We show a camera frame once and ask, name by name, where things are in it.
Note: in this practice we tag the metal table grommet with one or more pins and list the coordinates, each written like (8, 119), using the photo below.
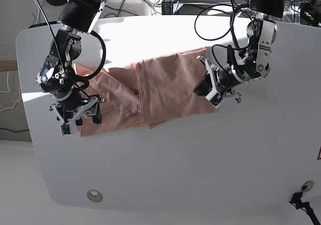
(94, 196)
(307, 186)

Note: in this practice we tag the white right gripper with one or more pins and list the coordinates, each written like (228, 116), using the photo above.
(70, 109)

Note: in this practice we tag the metal table grommet right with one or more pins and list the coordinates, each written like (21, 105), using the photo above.
(307, 186)

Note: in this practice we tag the black camera clamp mount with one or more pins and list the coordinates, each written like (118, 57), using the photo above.
(305, 206)

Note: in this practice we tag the metal table grommet left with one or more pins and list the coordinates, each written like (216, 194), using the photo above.
(94, 196)

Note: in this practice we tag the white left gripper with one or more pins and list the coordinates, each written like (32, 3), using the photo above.
(217, 84)

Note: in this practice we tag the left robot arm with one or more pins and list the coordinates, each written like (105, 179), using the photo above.
(244, 64)

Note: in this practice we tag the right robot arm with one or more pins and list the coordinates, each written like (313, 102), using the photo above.
(57, 76)

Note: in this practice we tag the pink T-shirt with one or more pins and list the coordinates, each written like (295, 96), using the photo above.
(148, 92)

